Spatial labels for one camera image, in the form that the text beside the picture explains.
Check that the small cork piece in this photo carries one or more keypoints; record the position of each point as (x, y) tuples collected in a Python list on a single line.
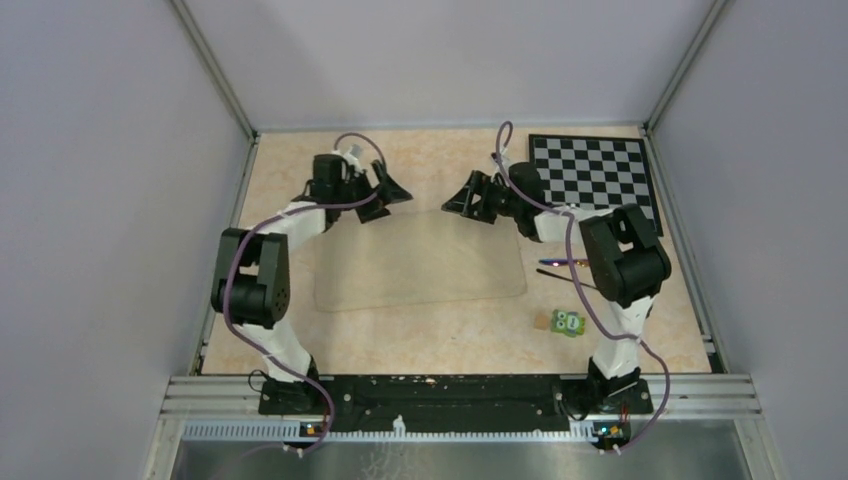
[(542, 322)]

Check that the black white checkerboard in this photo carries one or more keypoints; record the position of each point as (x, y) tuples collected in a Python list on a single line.
[(595, 173)]

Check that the aluminium frame rail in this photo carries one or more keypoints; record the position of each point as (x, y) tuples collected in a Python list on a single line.
[(226, 408)]

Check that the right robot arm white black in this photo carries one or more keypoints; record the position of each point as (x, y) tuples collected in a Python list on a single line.
[(628, 263)]

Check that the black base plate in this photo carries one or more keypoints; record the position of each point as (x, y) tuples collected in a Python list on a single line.
[(450, 403)]

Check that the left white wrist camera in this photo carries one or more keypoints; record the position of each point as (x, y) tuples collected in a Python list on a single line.
[(352, 157)]

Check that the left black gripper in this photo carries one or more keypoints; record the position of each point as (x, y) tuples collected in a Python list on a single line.
[(390, 193)]

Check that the beige cloth napkin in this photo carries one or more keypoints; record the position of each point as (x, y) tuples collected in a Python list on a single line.
[(416, 258)]

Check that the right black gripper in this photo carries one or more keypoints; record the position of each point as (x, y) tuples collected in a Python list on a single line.
[(479, 184)]

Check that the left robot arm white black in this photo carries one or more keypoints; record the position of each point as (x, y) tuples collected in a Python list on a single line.
[(251, 286)]

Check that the iridescent purple utensil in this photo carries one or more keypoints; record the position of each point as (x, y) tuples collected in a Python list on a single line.
[(560, 262)]

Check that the black utensil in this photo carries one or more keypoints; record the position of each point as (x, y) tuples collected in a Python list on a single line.
[(564, 278)]

